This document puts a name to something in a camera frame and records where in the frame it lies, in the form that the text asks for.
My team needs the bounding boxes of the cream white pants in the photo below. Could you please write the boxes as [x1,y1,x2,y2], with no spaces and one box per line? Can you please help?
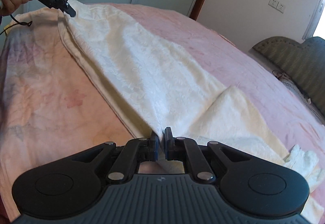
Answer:
[58,0,324,193]

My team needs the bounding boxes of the pink floral bed sheet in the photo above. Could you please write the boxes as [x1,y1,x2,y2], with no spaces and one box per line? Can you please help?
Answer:
[1,4,324,222]

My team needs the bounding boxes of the green striped headboard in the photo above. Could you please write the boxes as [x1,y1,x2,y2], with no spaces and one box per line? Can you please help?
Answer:
[253,37,324,114]

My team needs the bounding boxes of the black wrist strap cord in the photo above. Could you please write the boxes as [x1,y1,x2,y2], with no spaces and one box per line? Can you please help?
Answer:
[0,13,33,36]

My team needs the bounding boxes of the black charger cable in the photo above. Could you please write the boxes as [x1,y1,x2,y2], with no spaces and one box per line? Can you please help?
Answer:
[271,68,290,81]

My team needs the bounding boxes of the window with metal frame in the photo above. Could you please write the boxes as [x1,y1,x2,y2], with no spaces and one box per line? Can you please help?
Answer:
[302,0,324,40]

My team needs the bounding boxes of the white wall socket plate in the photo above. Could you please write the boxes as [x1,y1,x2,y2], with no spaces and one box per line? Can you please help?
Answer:
[276,2,286,14]
[268,0,279,9]

